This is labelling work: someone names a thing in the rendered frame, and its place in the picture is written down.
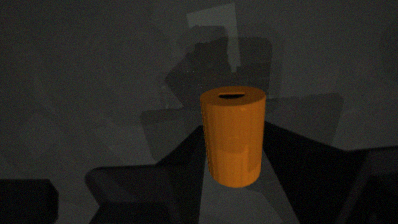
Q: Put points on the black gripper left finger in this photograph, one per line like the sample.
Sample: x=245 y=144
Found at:
x=176 y=180

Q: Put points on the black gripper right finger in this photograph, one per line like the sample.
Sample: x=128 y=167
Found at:
x=322 y=182

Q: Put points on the orange knob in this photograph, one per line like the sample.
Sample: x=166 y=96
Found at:
x=233 y=122

